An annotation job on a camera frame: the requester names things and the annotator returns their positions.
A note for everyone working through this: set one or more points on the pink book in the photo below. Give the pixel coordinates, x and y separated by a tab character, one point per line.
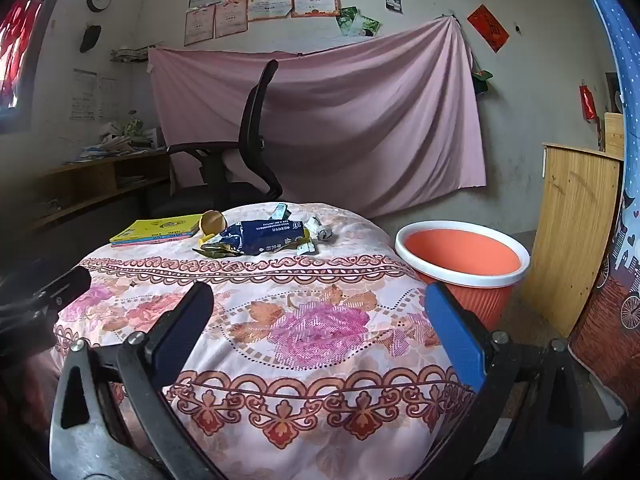
167	240

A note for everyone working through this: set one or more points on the black hanging wall object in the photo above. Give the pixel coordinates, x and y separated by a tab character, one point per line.
90	37

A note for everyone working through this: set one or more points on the wooden cabinet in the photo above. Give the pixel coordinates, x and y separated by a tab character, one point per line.
575	220

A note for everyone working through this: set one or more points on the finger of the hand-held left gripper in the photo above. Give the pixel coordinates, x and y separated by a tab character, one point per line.
65	285

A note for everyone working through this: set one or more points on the red paper square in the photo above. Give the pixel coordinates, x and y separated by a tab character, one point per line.
487	27

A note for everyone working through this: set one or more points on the black and white photo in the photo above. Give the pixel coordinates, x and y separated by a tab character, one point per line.
394	3

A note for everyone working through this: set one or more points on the orange bin with white rim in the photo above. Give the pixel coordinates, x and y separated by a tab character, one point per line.
460	255

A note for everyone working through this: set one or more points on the green landscape photo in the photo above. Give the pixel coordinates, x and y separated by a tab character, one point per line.
345	17
367	26

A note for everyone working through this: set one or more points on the dark blue snack bag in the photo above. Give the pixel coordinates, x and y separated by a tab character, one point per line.
260	235

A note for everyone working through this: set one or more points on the red window curtain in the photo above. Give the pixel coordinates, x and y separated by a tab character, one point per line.
20	45

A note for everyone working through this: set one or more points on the pile of papers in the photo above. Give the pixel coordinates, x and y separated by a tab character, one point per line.
115	142

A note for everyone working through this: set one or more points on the black office chair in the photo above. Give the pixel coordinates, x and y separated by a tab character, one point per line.
252	110

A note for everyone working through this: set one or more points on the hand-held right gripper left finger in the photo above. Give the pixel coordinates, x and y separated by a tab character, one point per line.
185	330

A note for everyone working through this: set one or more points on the teal white wrapper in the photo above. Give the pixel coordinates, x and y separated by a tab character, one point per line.
279	211

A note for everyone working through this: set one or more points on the green cap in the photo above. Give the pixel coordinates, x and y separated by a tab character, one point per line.
483	80

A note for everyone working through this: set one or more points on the red hanging ornament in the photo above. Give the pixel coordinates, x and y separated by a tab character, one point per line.
587	100

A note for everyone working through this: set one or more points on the grey wrapper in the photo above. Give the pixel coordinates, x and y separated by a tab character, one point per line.
322	230

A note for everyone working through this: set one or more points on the white wall calendar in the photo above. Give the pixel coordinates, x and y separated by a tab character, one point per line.
83	95

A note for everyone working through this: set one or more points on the wooden desk shelf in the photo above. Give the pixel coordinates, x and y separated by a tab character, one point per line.
85	175

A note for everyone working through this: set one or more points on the green yellow wrapper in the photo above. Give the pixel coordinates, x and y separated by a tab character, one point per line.
212	250

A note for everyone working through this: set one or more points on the small white packet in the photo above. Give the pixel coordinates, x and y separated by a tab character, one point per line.
305	247

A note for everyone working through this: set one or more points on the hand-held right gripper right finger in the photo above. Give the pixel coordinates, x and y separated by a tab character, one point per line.
455	332

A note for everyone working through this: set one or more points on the pink cloth sheet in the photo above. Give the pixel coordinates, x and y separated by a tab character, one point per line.
350	110

